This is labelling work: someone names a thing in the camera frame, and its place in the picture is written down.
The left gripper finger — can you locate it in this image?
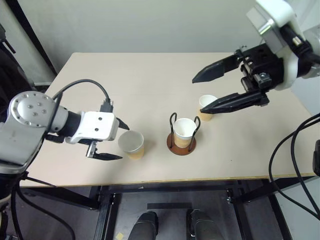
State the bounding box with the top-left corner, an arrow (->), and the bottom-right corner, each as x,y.
116,117 -> 131,131
93,152 -> 124,162

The black diagonal wall bar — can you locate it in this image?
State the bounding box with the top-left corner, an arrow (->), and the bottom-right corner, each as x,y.
9,0 -> 59,85

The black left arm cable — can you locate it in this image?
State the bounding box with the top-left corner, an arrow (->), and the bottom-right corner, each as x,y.
44,78 -> 116,141

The black floor tape strip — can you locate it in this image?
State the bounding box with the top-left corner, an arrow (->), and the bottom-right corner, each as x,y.
146,202 -> 194,211

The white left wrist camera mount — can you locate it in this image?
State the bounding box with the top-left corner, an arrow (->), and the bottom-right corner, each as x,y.
65,111 -> 120,146

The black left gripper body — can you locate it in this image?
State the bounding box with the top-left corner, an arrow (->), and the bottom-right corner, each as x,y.
86,138 -> 104,159

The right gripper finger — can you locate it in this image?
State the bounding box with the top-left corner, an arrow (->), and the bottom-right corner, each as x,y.
199,90 -> 264,116
191,53 -> 245,85

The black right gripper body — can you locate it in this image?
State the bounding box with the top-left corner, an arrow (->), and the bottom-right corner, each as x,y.
234,44 -> 285,107

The dark equipment with straps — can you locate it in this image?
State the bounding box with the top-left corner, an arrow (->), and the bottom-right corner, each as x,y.
0,23 -> 39,124

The black metal table frame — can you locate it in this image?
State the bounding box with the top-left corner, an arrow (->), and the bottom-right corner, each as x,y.
19,175 -> 316,240

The black floor cable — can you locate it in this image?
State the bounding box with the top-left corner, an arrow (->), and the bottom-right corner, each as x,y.
9,174 -> 76,240

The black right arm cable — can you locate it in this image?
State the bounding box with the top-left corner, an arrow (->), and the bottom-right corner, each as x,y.
268,112 -> 320,219
290,119 -> 320,214

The black box on cable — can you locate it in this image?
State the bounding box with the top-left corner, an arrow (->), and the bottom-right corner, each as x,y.
312,139 -> 320,176

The dark rounded robot foot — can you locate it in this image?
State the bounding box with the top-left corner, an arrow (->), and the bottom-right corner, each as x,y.
128,211 -> 160,240
186,209 -> 221,240

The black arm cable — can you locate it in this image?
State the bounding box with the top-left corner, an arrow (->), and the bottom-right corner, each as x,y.
268,112 -> 320,219
290,119 -> 320,214
44,78 -> 116,141

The tan paper cup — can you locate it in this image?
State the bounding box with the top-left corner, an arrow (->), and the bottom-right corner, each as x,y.
196,94 -> 219,122
117,130 -> 146,161
173,117 -> 197,149

